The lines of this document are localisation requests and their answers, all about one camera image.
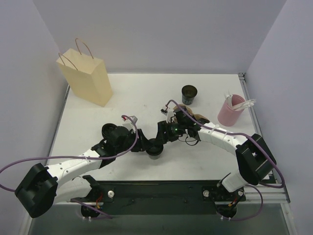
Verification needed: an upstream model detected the black cup lid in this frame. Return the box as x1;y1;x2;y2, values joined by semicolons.
146;139;164;153

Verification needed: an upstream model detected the dark translucent cup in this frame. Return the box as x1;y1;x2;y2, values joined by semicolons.
181;85;198;105
147;152;161;160

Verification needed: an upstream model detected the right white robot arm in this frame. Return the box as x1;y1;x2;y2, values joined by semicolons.
156;107;277;200

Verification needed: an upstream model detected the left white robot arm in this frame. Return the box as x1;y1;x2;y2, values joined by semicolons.
15;123;153;218

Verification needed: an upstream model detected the stack of black cup lids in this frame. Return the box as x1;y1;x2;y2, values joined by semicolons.
101;123;117;139

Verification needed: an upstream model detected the brown cardboard cup carrier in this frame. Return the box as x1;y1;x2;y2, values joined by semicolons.
173;104;210;124

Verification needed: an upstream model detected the pink cylindrical utensil holder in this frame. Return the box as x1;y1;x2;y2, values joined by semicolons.
217;94;245;127

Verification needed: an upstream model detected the white plastic cutlery piece upright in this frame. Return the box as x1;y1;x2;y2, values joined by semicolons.
224;91;233;109

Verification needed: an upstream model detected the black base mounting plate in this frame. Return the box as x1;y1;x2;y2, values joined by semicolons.
76;180;246;217

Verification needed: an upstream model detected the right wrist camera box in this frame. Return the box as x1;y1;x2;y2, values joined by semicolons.
160;106;175;123

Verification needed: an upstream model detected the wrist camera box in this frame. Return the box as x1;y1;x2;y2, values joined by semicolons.
122;116;137;131
160;106;175;123

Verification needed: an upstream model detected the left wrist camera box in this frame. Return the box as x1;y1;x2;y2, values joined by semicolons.
122;116;137;131

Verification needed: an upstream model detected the beige paper bag with handles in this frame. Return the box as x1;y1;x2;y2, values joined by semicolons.
56;43;113;107

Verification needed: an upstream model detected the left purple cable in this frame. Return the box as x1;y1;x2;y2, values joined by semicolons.
0;114;139;220

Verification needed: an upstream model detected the purple cable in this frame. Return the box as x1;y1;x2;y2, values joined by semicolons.
0;114;139;220
166;99;286;221

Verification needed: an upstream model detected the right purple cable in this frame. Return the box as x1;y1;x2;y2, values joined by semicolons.
166;99;286;221

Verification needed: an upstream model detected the aluminium frame rail front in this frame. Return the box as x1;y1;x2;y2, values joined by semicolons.
53;178;290;204

